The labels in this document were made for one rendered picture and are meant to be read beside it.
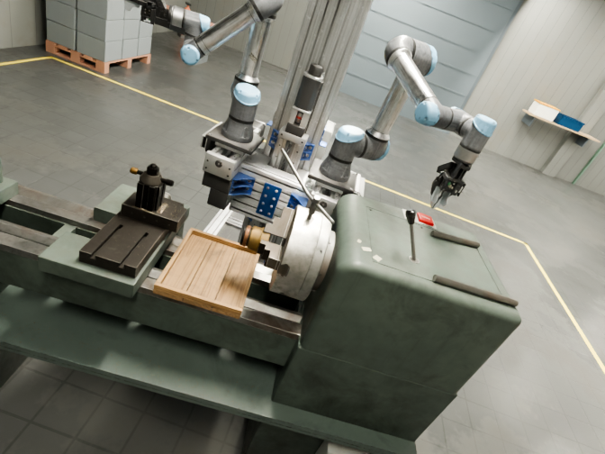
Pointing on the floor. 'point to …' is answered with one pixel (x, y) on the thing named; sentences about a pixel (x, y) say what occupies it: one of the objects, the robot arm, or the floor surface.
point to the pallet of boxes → (97, 32)
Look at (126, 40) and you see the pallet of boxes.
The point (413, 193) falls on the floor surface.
